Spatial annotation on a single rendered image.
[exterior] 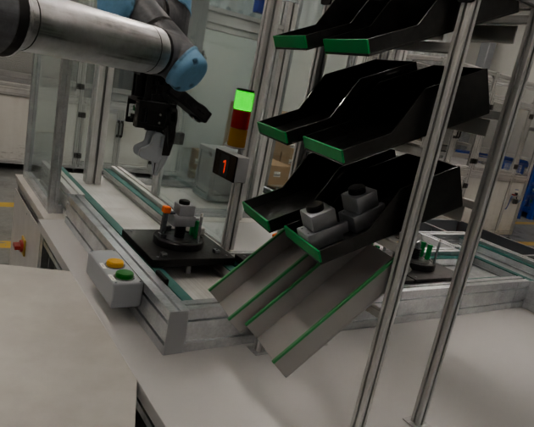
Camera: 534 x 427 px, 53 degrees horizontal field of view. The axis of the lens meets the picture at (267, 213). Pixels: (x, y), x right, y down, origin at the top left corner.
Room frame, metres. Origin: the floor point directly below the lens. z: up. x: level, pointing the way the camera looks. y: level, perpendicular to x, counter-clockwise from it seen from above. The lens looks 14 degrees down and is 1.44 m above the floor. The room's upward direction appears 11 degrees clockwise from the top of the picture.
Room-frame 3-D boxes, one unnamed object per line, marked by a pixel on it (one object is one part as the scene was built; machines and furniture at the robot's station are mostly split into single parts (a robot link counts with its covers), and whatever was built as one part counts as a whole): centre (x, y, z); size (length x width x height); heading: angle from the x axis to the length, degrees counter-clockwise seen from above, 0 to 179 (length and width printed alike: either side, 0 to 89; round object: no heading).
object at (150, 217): (1.49, 0.26, 0.91); 0.84 x 0.28 x 0.10; 35
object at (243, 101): (1.46, 0.12, 1.38); 0.05 x 0.05 x 0.05
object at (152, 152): (1.06, 0.25, 1.26); 0.06 x 0.03 x 0.09; 125
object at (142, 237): (1.41, 0.23, 0.96); 0.24 x 0.24 x 0.02; 35
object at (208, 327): (1.52, -0.29, 0.91); 1.24 x 0.33 x 0.10; 125
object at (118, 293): (1.18, 0.33, 0.93); 0.21 x 0.07 x 0.06; 35
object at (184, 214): (1.41, 0.22, 1.06); 0.08 x 0.04 x 0.07; 125
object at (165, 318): (1.37, 0.39, 0.91); 0.89 x 0.06 x 0.11; 35
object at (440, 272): (1.67, -0.50, 1.01); 0.24 x 0.24 x 0.13; 35
